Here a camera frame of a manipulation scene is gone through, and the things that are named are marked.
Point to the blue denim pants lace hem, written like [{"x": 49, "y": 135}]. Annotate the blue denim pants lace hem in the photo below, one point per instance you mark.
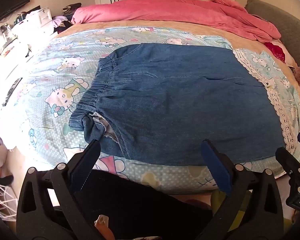
[{"x": 177, "y": 100}]

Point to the grey quilted headboard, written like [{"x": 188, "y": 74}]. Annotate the grey quilted headboard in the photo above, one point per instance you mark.
[{"x": 290, "y": 30}]

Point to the white desk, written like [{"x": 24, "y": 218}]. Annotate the white desk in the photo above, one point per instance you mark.
[{"x": 2, "y": 62}]

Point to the dark bag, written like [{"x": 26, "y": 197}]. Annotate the dark bag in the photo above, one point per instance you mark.
[{"x": 72, "y": 8}]

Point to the person's left hand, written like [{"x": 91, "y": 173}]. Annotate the person's left hand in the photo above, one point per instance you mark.
[{"x": 105, "y": 231}]

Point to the black shoe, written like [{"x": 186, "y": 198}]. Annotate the black shoe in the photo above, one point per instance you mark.
[{"x": 2, "y": 179}]

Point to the black remote control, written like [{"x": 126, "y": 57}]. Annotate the black remote control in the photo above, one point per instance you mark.
[{"x": 12, "y": 91}]

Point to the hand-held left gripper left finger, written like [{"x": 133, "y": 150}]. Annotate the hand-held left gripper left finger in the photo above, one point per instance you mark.
[{"x": 86, "y": 166}]

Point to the red pillow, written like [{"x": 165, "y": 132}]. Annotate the red pillow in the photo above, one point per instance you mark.
[{"x": 275, "y": 50}]

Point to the beige bed sheet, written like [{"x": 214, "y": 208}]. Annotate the beige bed sheet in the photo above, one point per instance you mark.
[{"x": 95, "y": 26}]

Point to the white storage box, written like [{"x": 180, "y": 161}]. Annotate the white storage box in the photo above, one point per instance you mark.
[{"x": 38, "y": 20}]

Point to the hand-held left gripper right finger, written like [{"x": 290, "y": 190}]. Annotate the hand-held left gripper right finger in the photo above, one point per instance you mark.
[{"x": 216, "y": 166}]

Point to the cartoon cat printed blanket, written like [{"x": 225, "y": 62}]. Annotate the cartoon cat printed blanket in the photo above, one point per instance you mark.
[{"x": 52, "y": 85}]

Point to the purple cloth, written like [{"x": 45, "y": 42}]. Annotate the purple cloth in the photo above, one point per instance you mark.
[{"x": 59, "y": 21}]

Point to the pink duvet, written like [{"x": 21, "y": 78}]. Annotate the pink duvet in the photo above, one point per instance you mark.
[{"x": 165, "y": 10}]

